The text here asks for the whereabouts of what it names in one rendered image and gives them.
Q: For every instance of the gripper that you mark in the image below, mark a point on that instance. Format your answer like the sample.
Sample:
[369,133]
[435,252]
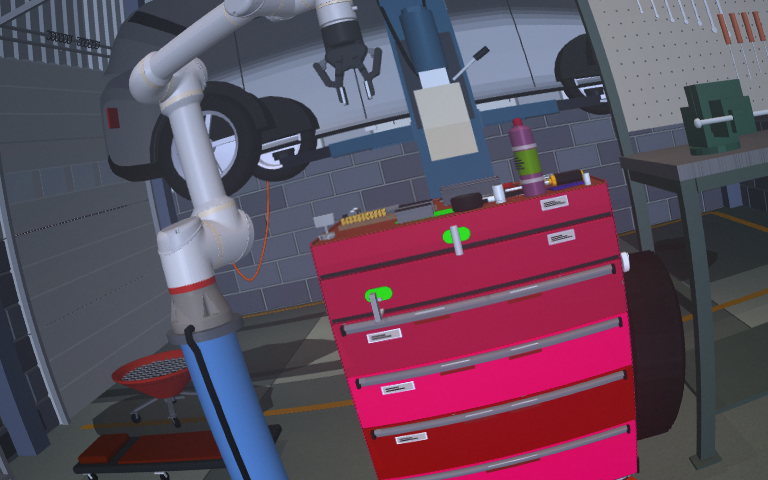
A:
[343,51]

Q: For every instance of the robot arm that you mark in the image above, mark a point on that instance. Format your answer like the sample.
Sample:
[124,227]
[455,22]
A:
[189,180]

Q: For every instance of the grey lock wing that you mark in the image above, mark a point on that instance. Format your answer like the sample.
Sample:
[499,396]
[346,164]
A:
[324,227]

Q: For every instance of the grey drawer catch peg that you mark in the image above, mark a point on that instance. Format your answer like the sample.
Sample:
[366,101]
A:
[376,309]
[458,243]

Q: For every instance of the red tool cabinet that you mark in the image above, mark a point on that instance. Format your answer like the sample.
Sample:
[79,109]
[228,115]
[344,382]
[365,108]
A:
[468,360]

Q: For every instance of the grey car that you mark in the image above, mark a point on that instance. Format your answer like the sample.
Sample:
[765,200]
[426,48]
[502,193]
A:
[276,60]

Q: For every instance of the tan ribbed block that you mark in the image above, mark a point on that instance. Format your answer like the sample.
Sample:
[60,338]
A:
[363,218]

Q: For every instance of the dark grey box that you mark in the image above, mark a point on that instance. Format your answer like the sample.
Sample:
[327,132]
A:
[414,212]

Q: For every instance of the green mat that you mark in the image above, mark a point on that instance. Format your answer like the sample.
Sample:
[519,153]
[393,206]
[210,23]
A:
[443,212]

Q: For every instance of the white socket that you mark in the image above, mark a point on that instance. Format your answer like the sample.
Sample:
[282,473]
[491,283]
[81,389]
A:
[500,195]

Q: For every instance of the purple bottle with green label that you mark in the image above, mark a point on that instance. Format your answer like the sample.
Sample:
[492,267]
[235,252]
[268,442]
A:
[529,162]

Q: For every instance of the white pegboard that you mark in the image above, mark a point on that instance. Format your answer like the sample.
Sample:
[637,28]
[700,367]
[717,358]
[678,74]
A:
[666,60]

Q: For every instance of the grey garage door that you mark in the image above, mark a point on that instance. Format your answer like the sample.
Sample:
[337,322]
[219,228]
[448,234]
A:
[78,270]

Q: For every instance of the red mesh stool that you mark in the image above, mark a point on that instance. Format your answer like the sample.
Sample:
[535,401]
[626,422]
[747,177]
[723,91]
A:
[150,372]

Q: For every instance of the green bench vise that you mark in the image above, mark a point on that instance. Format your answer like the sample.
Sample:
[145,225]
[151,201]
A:
[714,120]

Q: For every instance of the grey steel workbench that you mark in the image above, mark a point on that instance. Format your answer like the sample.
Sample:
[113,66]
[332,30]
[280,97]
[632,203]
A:
[699,240]

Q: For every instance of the black tyre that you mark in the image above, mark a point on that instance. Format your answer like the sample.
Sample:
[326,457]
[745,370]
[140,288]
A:
[657,348]

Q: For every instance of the red and black creeper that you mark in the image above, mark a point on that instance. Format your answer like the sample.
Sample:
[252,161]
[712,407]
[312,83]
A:
[156,450]

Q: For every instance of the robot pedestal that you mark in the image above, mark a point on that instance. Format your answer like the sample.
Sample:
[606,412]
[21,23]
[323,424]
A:
[234,408]

